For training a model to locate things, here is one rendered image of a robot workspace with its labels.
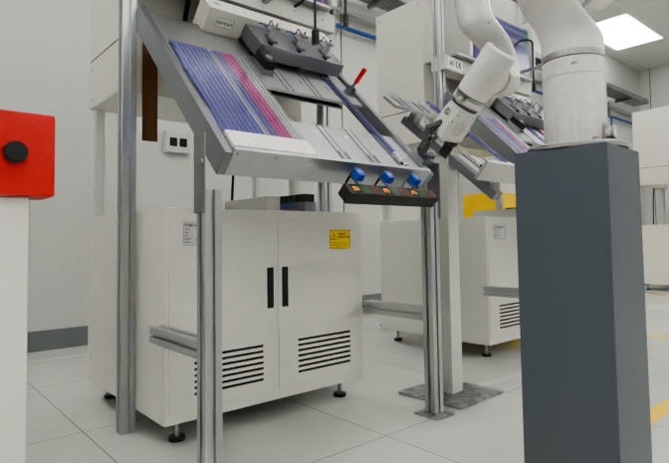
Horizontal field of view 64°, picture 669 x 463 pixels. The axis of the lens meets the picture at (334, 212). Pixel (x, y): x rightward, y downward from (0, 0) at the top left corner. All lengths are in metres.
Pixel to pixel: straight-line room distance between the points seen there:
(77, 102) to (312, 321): 1.94
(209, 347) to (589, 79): 0.93
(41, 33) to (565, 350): 2.82
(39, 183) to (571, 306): 1.04
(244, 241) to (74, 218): 1.66
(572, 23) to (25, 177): 1.09
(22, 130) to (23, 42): 2.03
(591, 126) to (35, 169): 1.07
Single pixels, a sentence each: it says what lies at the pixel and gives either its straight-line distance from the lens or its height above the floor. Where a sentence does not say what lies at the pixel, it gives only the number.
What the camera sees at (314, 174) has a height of 0.69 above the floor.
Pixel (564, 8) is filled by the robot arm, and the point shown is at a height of 0.97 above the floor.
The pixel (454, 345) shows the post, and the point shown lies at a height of 0.17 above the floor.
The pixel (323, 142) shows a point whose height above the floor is 0.79.
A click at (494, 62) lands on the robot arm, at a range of 1.39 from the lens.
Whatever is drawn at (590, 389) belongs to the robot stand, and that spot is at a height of 0.25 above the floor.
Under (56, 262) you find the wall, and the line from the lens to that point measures 3.05.
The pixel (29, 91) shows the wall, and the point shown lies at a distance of 3.12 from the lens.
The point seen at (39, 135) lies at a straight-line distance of 1.17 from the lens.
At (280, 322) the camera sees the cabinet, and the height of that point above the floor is 0.29.
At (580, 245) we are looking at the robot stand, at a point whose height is 0.51.
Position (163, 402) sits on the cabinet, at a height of 0.12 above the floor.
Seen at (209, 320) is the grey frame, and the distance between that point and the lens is 1.16.
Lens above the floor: 0.53
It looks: 3 degrees up
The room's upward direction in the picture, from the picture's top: 1 degrees counter-clockwise
